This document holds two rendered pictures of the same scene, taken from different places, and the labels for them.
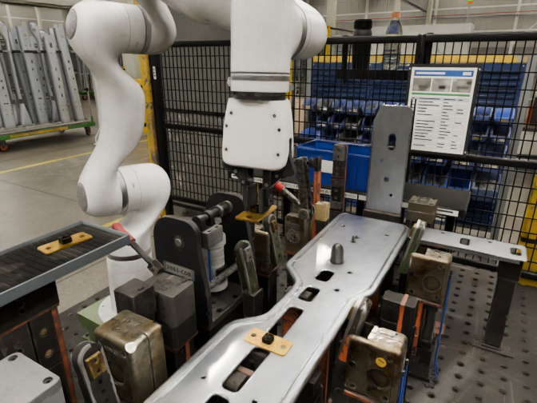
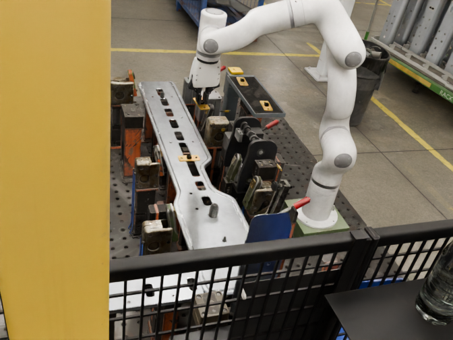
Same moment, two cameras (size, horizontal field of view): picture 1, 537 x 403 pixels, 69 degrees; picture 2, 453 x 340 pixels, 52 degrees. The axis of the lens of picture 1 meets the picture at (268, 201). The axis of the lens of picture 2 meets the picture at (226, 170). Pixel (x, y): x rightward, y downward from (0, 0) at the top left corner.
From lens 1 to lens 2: 2.04 m
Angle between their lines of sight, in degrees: 106
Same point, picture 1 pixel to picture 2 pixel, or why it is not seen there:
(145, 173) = (332, 138)
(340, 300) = (183, 188)
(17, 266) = (256, 96)
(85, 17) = not seen: hidden behind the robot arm
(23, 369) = (212, 96)
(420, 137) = not seen: outside the picture
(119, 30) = not seen: hidden behind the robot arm
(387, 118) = (277, 225)
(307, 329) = (180, 168)
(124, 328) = (218, 119)
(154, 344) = (208, 125)
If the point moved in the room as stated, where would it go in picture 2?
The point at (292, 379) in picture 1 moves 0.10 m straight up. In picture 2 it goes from (166, 151) to (168, 129)
